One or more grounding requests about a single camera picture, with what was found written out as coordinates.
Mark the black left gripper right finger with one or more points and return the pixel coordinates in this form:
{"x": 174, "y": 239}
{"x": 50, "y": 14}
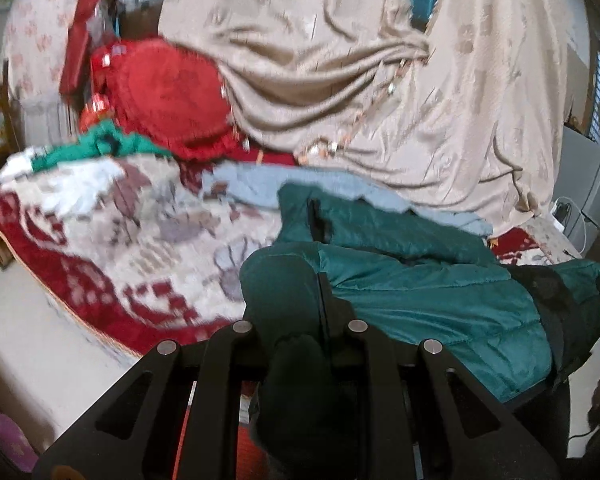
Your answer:
{"x": 413, "y": 411}

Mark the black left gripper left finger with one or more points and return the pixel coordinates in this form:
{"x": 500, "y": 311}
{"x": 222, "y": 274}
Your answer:
{"x": 173, "y": 415}

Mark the dark green puffer jacket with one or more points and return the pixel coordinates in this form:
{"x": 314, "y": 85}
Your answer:
{"x": 295, "y": 414}

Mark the floral red white blanket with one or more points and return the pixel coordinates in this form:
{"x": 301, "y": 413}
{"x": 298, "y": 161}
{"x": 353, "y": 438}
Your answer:
{"x": 155, "y": 259}

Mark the light blue fleece garment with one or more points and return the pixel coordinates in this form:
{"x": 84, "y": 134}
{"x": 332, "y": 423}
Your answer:
{"x": 258, "y": 185}

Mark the white knit glove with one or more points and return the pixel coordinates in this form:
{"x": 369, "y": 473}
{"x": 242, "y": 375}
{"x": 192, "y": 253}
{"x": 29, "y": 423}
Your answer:
{"x": 76, "y": 188}

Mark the red striped cloth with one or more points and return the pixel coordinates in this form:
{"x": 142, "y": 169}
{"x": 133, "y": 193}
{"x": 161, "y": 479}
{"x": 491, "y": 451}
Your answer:
{"x": 261, "y": 156}

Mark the grey cabinet appliance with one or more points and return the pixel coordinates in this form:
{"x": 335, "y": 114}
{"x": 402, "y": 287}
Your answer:
{"x": 576, "y": 199}

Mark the bright green knit garment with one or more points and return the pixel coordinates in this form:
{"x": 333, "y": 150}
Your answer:
{"x": 101, "y": 140}

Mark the beige patterned curtain cloth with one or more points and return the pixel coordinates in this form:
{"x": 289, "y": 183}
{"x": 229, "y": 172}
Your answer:
{"x": 465, "y": 114}

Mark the red ruffled heart pillow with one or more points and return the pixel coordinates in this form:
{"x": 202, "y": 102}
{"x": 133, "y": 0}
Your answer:
{"x": 174, "y": 96}

